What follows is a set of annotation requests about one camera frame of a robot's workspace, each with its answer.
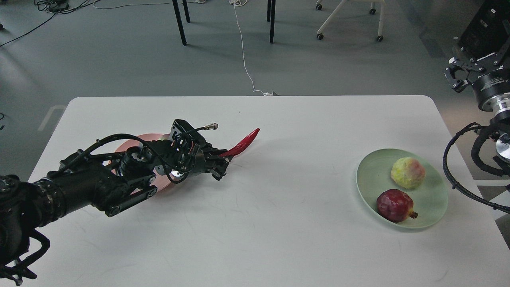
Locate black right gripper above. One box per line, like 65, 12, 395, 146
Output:
444, 40, 510, 112

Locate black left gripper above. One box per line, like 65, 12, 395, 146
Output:
153, 119, 233, 181

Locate red chili pepper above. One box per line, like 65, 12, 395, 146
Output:
219, 128, 260, 157

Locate green yellow round fruit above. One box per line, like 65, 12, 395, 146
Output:
390, 157, 426, 189

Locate red pomegranate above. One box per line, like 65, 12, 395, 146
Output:
376, 189, 418, 223

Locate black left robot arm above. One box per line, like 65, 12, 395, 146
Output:
0, 120, 234, 286

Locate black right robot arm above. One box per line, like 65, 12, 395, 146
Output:
442, 41, 510, 214

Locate black equipment case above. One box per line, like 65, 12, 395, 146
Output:
457, 0, 510, 61

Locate pink plate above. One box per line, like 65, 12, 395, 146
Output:
107, 140, 173, 195

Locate green plate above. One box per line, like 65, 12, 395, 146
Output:
356, 148, 448, 230

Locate black table legs left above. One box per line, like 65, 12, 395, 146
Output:
171, 0, 190, 46

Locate black table legs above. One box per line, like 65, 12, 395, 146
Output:
267, 0, 276, 44
171, 0, 190, 46

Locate white rolling chair base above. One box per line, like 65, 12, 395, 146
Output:
316, 0, 388, 43

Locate black table legs right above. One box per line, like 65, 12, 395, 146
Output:
267, 0, 276, 44

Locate white floor cable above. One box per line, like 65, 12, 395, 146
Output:
229, 0, 279, 96

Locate black floor cables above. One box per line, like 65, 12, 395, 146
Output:
0, 0, 96, 47

